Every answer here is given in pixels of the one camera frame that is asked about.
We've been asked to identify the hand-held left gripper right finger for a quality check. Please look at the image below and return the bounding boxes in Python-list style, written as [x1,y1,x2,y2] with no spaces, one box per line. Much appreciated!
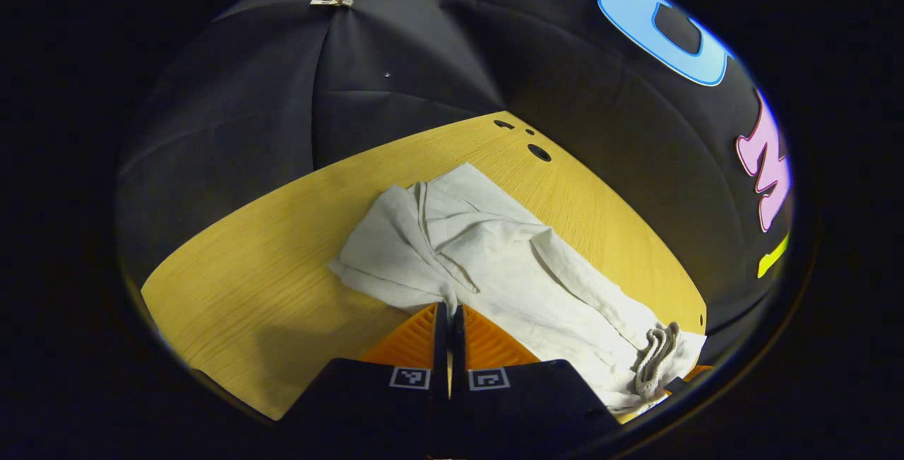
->
[451,305,622,460]

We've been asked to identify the black backdrop cloth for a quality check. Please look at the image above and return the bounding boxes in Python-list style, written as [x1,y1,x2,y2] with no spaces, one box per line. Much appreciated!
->
[117,0,795,348]

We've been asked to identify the white jeans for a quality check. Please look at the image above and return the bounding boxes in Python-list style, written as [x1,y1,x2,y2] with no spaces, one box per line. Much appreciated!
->
[329,162,708,416]

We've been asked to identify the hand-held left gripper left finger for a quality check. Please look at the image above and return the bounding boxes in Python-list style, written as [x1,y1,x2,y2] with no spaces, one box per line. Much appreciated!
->
[279,302,451,460]

